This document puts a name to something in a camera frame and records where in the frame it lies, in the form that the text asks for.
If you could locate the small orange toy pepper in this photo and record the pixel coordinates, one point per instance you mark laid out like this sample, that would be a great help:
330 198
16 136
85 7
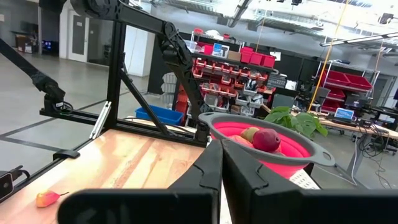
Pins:
46 199

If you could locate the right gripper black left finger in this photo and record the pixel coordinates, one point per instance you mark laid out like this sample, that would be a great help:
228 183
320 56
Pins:
155 208

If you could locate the green plant in white pot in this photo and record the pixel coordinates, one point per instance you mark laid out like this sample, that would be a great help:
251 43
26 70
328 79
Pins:
298 123

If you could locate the ceiling light bar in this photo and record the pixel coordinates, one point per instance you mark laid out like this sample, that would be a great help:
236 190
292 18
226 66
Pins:
367 39

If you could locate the black aluminium rig frame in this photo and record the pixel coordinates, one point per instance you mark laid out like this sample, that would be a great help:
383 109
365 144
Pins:
116 77

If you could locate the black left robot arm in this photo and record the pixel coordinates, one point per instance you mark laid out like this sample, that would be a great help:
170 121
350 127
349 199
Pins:
140 18

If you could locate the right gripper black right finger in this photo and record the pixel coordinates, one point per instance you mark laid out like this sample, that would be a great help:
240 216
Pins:
295 208

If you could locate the dark red toy pomegranate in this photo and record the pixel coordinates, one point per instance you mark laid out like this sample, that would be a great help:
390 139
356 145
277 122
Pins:
266 140

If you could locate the large blue plastic bin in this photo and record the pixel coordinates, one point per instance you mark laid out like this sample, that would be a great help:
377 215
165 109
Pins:
161 115

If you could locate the red orange toy mango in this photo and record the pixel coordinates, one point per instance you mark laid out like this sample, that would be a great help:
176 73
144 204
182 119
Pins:
239 140

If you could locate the white perforated metal shelf riser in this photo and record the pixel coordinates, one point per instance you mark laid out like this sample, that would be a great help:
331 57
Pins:
303 180

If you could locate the black table-level camera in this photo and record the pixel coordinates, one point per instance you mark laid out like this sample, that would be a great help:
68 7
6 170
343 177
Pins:
6 185

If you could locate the wooden desk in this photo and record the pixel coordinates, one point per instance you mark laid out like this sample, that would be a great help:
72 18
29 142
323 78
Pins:
373 132

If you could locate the silver metal bracket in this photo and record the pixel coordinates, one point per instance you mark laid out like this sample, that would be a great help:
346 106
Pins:
101 119

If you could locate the red collapsible colander grey rim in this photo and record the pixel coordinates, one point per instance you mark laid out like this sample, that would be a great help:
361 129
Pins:
292 146

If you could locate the open laptop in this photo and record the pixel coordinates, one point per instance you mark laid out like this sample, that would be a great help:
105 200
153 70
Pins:
343 113

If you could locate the black table edge clamp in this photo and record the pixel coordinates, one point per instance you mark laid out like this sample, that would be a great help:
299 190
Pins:
66 154

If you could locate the brown green toy kiwi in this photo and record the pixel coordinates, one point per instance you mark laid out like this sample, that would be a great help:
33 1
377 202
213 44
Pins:
248 133

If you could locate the shelf with red parts bins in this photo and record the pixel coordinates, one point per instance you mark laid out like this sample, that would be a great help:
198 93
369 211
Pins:
236 71

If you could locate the white pillar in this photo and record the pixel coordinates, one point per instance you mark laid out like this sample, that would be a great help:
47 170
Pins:
140 53

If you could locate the white door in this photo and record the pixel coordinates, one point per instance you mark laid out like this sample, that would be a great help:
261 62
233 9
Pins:
77 37

